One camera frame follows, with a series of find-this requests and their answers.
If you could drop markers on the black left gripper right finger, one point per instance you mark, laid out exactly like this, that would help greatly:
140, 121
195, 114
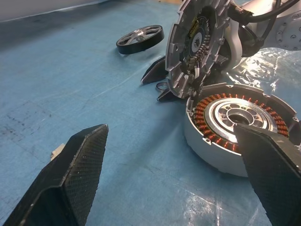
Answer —
272, 174

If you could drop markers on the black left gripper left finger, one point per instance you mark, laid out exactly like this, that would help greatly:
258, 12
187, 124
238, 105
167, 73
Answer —
77, 169

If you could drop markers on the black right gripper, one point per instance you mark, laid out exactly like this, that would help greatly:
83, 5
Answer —
224, 53

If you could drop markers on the silver motor lid with circuit board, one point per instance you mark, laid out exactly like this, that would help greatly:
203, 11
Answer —
178, 47

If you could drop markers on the spoked silver rotor black rim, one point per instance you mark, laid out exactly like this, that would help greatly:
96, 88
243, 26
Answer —
131, 48

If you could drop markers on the white motor housing copper windings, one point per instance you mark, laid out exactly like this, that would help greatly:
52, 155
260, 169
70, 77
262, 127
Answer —
202, 148

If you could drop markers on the small white block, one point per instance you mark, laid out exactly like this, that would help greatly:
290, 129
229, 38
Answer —
56, 153

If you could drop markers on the clear crinkled plastic film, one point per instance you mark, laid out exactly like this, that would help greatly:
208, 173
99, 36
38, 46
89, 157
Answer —
258, 68

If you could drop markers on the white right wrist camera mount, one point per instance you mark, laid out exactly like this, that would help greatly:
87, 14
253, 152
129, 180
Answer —
235, 42

